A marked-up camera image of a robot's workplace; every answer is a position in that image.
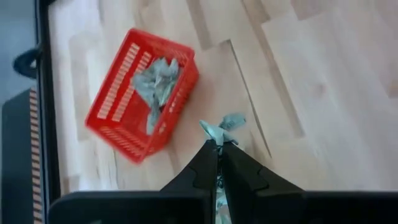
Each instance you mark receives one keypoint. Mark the black frame clamp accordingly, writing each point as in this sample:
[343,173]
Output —
[23,67]

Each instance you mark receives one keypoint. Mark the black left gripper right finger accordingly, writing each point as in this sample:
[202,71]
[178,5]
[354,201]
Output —
[242,177]

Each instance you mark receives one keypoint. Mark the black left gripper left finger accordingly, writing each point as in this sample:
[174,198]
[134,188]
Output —
[202,174]

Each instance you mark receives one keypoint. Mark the black metal table frame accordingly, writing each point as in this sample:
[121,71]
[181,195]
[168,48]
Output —
[46,109]

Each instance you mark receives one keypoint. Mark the red slotted plastic basket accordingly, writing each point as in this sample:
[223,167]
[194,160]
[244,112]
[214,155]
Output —
[127,124]

